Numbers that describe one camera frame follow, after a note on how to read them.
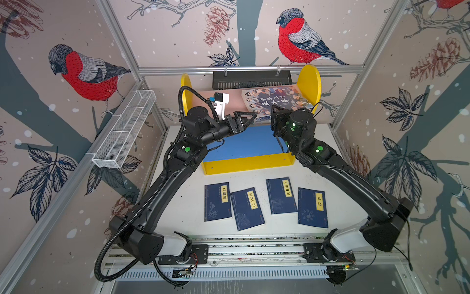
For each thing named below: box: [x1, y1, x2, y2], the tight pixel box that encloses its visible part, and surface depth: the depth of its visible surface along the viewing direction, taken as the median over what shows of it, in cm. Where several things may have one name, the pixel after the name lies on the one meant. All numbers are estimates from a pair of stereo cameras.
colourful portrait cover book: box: [241, 85, 314, 121], surface depth 70 cm
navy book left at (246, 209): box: [230, 186, 265, 232], surface depth 87 cm
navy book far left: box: [204, 181, 232, 223], surface depth 89 cm
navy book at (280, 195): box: [265, 176, 299, 215], surface depth 92 cm
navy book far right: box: [298, 187, 329, 229], surface depth 87 cm
